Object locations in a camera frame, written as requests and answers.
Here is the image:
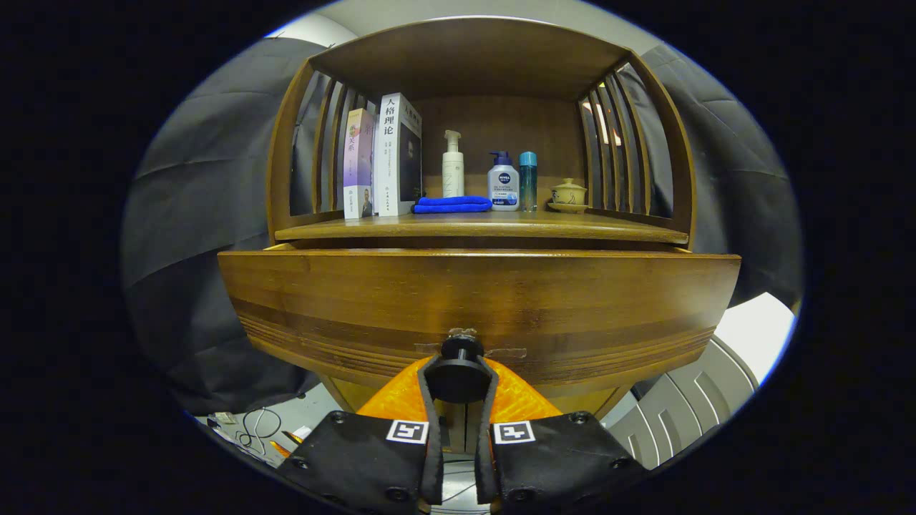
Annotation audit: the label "white flat panel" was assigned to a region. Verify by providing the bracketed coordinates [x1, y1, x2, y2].
[716, 292, 797, 386]

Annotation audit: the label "brown wooden countertop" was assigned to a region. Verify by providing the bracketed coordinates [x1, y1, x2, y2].
[274, 210, 690, 245]

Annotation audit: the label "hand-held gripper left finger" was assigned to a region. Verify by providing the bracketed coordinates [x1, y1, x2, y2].
[276, 355, 444, 512]

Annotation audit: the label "black floor cables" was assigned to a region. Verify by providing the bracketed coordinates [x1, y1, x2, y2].
[236, 408, 283, 455]

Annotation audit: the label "brown wooden cabinet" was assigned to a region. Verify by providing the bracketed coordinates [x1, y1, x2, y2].
[266, 16, 698, 423]

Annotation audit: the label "black drawer knob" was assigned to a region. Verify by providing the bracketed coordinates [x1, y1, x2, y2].
[426, 335, 494, 405]

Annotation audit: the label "white book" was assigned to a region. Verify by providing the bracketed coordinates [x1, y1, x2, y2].
[372, 92, 423, 217]

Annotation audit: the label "white bottle with blue cap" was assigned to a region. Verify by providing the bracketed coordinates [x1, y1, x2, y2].
[487, 150, 521, 212]

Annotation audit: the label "yellow lidded teacup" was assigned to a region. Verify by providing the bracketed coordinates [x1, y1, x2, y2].
[547, 178, 590, 214]

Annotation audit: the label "grey plastic stool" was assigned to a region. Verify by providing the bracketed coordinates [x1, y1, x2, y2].
[607, 336, 759, 471]

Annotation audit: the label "brown wooden drawer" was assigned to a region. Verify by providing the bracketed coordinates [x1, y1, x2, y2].
[217, 243, 743, 401]

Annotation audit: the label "white pump bottle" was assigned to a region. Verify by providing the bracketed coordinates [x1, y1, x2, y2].
[442, 129, 465, 199]

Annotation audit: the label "purple book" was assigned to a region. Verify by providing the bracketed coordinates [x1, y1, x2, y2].
[343, 107, 376, 220]

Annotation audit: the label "teal slim bottle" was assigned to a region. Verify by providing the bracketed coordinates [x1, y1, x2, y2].
[519, 151, 538, 212]

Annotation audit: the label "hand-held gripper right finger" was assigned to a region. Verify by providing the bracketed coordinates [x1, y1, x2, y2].
[472, 355, 648, 510]

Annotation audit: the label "blue folded cloth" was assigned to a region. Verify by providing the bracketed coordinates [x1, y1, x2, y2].
[413, 195, 493, 215]

